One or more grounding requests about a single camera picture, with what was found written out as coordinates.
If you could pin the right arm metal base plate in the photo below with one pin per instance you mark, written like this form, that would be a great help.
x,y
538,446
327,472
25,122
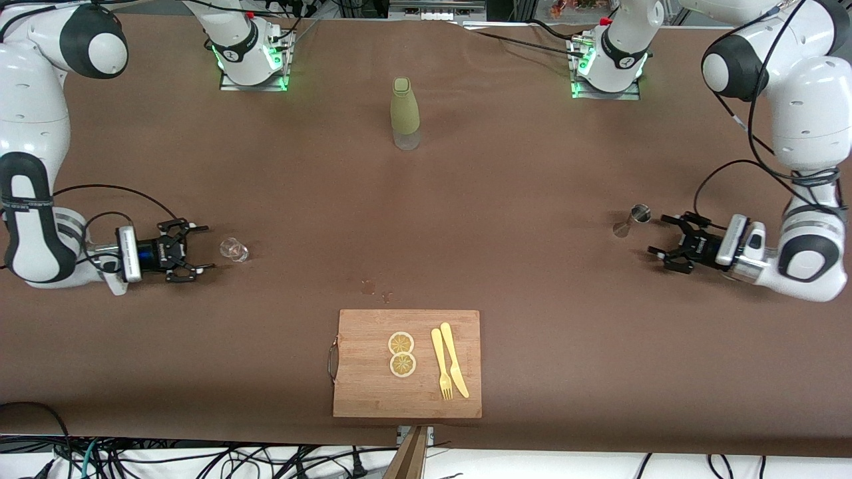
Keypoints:
x,y
229,85

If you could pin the wooden cutting board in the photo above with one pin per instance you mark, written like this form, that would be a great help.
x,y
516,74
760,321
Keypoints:
x,y
373,392

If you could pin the yellow plastic fork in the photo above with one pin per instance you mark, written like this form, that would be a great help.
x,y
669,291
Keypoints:
x,y
439,359

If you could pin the small metal bracket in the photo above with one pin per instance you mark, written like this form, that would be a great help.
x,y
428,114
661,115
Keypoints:
x,y
427,434

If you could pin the lemon slice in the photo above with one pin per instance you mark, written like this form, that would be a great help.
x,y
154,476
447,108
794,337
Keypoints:
x,y
401,343
403,364

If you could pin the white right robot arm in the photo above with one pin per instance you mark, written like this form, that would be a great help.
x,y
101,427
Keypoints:
x,y
26,100

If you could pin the brown table cover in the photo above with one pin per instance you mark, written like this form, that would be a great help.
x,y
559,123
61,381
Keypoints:
x,y
466,199

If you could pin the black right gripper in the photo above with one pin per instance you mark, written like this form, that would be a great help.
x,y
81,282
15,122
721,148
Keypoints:
x,y
160,253

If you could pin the green bottle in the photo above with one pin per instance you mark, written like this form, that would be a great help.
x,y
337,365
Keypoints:
x,y
405,110

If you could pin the grey metal box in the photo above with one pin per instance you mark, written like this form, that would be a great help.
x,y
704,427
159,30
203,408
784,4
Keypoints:
x,y
436,9

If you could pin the brown wooden post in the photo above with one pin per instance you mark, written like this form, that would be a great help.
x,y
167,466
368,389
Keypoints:
x,y
407,462

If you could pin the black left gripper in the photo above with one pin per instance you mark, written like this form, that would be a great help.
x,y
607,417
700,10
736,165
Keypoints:
x,y
700,248

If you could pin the steel measuring cup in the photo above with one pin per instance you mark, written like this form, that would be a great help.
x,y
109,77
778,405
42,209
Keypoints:
x,y
636,216

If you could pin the clear glass shaker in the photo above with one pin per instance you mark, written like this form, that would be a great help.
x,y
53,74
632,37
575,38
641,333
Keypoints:
x,y
234,249

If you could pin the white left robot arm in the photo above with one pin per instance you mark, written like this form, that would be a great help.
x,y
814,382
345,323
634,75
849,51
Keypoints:
x,y
812,100

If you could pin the yellow plastic knife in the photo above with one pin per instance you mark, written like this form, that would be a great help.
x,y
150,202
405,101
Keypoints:
x,y
451,352

